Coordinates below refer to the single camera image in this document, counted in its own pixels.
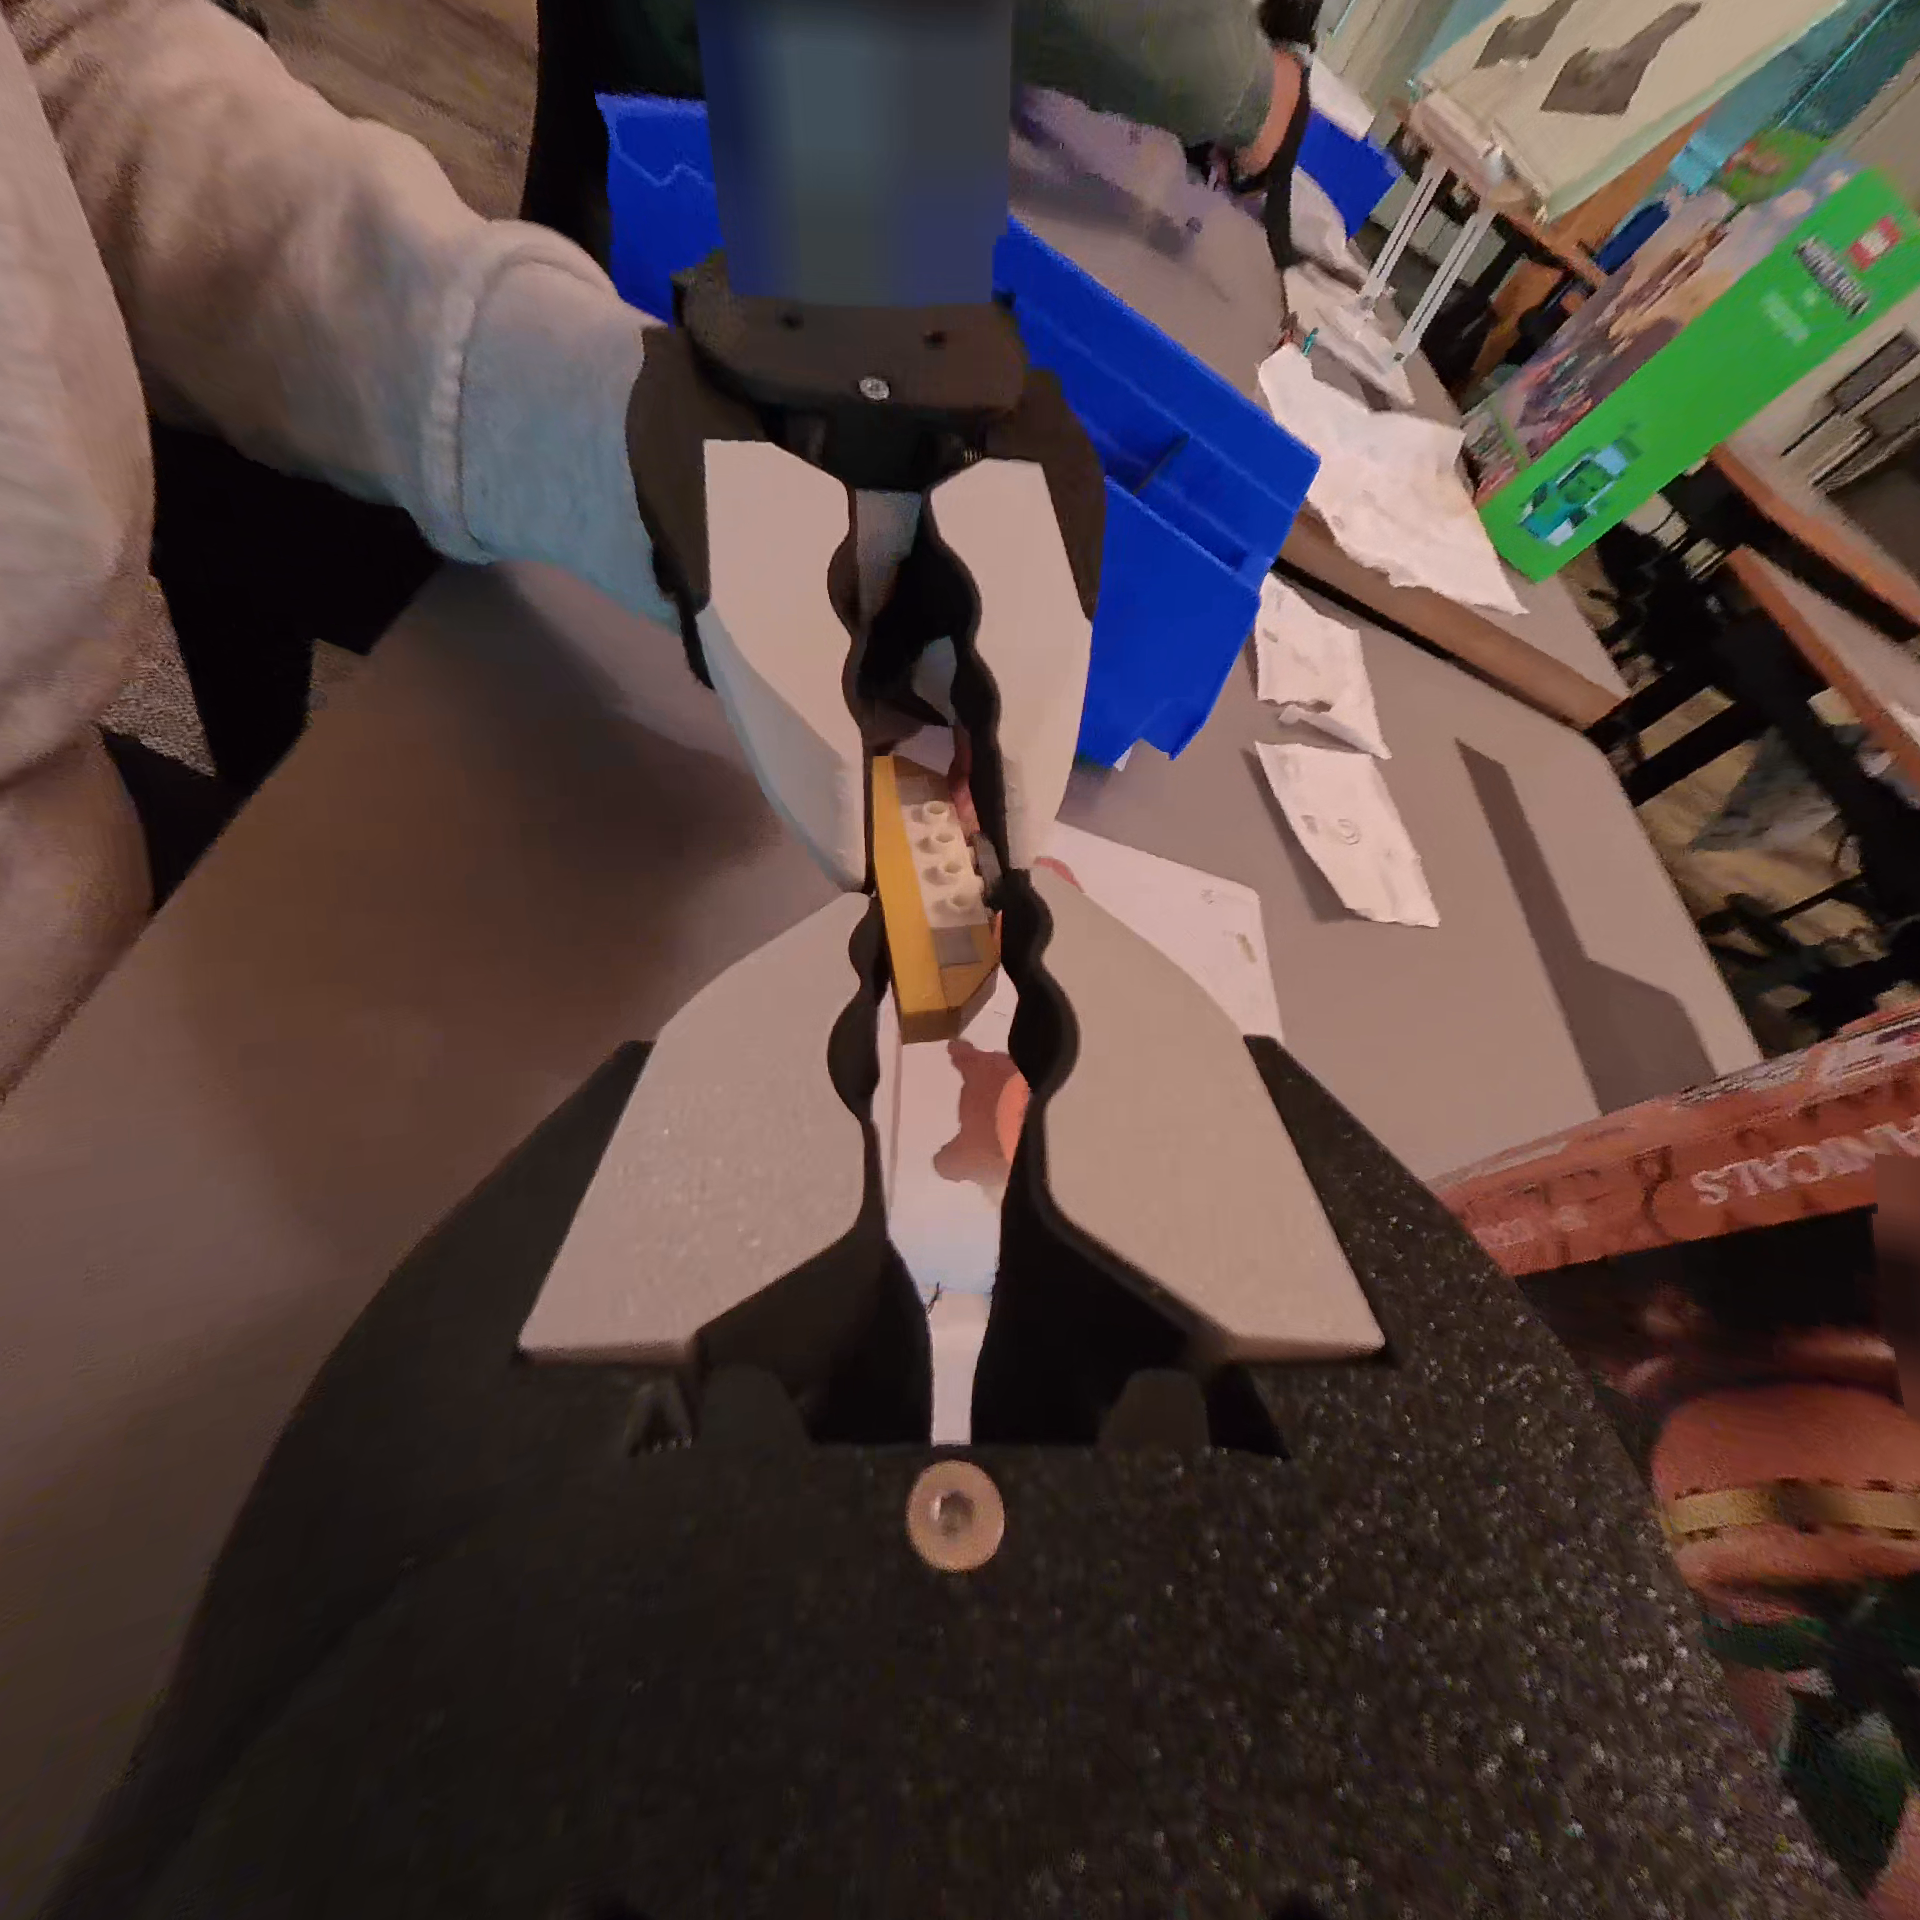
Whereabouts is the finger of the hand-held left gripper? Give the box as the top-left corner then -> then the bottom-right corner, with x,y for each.
699,447 -> 895,896
901,466 -> 1089,874

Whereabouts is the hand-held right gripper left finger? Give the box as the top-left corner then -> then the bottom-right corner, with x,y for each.
519,896 -> 895,1370

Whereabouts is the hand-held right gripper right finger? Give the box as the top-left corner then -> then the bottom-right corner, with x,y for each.
1005,871 -> 1388,1412

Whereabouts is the white yellow brick strip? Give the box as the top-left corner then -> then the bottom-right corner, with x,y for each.
863,746 -> 1012,1051

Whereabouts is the blue plastic bin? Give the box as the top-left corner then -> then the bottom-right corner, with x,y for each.
595,91 -> 1326,773
1291,106 -> 1404,243

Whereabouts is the white instruction booklet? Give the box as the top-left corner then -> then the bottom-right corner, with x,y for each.
881,716 -> 1289,1298

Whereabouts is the black flower print box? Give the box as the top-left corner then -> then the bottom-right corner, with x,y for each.
1436,1016 -> 1920,1920

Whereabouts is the green cardboard box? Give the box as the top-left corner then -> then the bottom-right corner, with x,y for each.
1463,168 -> 1920,585

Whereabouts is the white printed board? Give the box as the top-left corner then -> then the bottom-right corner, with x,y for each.
1406,0 -> 1817,128

